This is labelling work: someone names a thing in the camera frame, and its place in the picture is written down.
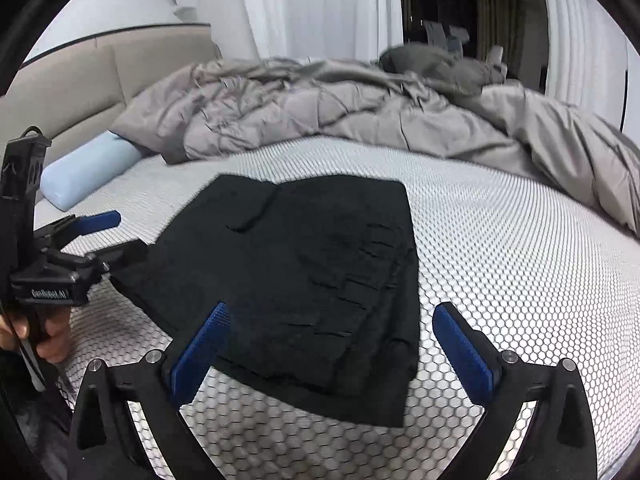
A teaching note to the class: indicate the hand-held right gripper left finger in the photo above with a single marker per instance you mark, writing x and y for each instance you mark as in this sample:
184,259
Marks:
200,350

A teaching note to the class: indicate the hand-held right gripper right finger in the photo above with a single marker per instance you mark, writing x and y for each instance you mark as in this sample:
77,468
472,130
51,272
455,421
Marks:
462,350

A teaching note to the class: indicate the light blue pillow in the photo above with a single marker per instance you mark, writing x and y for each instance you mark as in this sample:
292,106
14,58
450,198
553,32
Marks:
85,170

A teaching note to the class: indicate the dark cloth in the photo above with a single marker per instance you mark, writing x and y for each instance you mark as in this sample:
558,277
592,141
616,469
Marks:
45,435

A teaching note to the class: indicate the olive curtain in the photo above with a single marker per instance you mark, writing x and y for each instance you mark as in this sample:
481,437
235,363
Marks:
497,20

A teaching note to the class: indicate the grey chair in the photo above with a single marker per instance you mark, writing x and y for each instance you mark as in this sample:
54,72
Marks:
459,39
434,34

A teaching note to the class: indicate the white curtain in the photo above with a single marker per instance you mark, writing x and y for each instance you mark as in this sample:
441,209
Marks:
310,5
580,35

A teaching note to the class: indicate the beige padded headboard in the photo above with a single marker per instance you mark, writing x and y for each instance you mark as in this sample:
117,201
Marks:
100,80

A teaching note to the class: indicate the white honeycomb mattress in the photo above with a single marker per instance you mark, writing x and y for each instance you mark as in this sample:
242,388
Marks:
500,260

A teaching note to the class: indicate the black pants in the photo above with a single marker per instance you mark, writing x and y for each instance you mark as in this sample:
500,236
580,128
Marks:
300,270

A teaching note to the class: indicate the grey quilted duvet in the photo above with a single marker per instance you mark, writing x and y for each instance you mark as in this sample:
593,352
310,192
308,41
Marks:
325,105

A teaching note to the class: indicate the person's left hand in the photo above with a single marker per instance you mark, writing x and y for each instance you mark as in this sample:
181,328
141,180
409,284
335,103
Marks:
55,340

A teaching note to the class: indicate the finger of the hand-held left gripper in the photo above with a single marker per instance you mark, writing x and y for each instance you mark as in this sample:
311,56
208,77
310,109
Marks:
100,221
120,255

